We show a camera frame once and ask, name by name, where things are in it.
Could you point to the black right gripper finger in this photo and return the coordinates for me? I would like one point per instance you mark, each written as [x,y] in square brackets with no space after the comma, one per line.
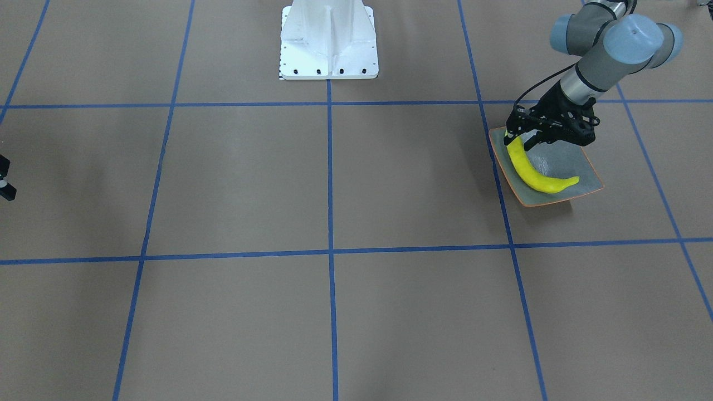
[8,192]

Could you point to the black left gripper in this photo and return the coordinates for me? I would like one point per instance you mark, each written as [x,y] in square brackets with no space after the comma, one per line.
[548,102]

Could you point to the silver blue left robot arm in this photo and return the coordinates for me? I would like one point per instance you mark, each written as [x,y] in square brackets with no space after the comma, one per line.
[611,42]

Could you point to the grey square plate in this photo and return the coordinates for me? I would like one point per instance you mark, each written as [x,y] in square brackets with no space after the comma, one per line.
[559,160]

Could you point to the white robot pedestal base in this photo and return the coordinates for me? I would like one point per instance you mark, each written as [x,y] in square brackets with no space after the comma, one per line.
[328,40]

